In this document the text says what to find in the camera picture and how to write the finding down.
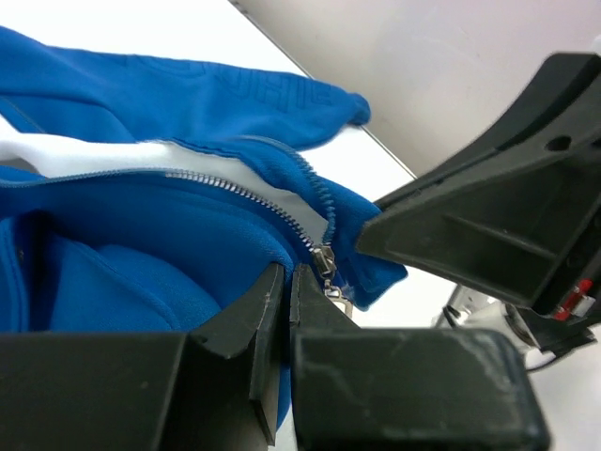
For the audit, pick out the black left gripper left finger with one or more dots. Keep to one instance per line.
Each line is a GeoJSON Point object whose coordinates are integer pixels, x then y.
{"type": "Point", "coordinates": [214, 388]}

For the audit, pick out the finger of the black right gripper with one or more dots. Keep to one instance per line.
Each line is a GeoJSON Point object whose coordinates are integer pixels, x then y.
{"type": "Point", "coordinates": [516, 213]}

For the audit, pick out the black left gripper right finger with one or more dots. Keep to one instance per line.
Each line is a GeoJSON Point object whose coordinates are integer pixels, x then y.
{"type": "Point", "coordinates": [404, 389]}

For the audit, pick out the silver zipper pull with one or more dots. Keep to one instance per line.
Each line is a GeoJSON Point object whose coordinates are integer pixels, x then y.
{"type": "Point", "coordinates": [324, 260]}

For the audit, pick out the blue zip jacket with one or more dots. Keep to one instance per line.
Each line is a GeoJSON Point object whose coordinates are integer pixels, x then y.
{"type": "Point", "coordinates": [146, 194]}

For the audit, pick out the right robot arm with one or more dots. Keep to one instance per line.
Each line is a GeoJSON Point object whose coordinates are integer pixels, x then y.
{"type": "Point", "coordinates": [555, 332]}

